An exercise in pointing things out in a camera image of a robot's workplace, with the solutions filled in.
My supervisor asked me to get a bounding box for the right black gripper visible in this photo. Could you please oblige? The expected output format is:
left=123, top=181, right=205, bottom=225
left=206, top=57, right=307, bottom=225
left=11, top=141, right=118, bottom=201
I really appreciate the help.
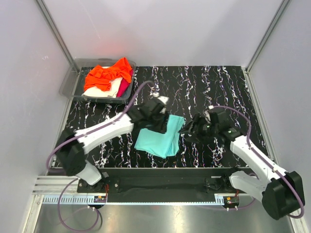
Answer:
left=178, top=113, right=218, bottom=146

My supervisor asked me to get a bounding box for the teal t shirt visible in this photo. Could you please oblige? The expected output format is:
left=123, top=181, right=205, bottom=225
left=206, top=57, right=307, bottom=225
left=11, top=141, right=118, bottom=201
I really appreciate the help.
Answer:
left=134, top=115, right=185, bottom=159

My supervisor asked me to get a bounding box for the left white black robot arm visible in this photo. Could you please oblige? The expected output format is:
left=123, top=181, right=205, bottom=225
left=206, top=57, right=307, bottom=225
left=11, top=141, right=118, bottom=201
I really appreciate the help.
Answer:
left=55, top=96, right=169, bottom=192

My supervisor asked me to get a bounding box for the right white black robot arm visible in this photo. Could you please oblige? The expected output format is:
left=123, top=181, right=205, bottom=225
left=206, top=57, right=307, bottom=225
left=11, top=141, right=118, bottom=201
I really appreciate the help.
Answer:
left=179, top=105, right=305, bottom=220

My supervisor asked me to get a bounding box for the magenta t shirt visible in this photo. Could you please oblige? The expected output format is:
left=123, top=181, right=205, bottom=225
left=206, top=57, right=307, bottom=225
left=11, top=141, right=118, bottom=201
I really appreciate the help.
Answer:
left=116, top=78, right=131, bottom=98

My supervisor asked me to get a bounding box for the white t shirt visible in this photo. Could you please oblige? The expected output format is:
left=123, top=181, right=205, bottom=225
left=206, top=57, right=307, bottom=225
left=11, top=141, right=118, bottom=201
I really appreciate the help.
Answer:
left=82, top=77, right=122, bottom=98

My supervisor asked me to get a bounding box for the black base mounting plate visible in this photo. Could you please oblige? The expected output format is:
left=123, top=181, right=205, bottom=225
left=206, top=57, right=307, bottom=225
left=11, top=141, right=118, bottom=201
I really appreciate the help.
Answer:
left=77, top=167, right=238, bottom=199

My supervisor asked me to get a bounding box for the orange t shirt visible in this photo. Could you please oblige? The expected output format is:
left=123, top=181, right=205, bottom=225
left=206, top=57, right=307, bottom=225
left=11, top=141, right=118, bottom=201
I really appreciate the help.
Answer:
left=84, top=57, right=133, bottom=91

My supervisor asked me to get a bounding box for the clear grey plastic bin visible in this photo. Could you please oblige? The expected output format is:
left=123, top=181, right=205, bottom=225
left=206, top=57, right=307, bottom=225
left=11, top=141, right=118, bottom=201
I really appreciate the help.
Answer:
left=59, top=58, right=134, bottom=104

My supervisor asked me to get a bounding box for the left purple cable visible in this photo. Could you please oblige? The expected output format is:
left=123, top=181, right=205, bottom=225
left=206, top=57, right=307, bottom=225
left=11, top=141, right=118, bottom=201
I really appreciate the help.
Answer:
left=46, top=81, right=158, bottom=232

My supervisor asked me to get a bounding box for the purple cable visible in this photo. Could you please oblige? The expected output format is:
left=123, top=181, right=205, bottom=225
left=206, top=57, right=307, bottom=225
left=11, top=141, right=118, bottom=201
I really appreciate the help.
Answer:
left=210, top=105, right=306, bottom=218
left=46, top=81, right=158, bottom=232

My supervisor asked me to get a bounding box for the aluminium front rail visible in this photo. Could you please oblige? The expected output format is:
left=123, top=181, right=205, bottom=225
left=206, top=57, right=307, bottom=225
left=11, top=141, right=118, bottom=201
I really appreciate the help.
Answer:
left=32, top=176, right=78, bottom=195

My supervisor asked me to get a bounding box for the grey slotted cable duct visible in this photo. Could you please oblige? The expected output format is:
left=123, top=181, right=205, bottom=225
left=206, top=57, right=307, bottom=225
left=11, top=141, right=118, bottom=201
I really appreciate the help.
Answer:
left=43, top=194, right=225, bottom=205

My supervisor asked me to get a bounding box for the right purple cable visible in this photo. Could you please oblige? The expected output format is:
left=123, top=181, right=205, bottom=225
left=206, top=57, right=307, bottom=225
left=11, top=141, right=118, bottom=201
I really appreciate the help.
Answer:
left=210, top=105, right=306, bottom=218

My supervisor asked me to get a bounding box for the right aluminium frame post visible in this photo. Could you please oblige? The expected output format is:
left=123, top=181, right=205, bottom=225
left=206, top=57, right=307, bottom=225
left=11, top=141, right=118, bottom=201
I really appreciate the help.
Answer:
left=245, top=0, right=292, bottom=73

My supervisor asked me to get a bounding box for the aluminium frame post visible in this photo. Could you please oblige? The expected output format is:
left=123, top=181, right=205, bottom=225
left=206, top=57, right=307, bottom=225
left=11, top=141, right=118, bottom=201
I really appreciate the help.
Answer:
left=245, top=0, right=292, bottom=73
left=35, top=0, right=73, bottom=64

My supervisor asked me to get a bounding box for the left aluminium frame post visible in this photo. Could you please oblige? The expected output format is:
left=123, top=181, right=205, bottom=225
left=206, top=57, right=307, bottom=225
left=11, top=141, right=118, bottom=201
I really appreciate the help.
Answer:
left=35, top=0, right=73, bottom=64

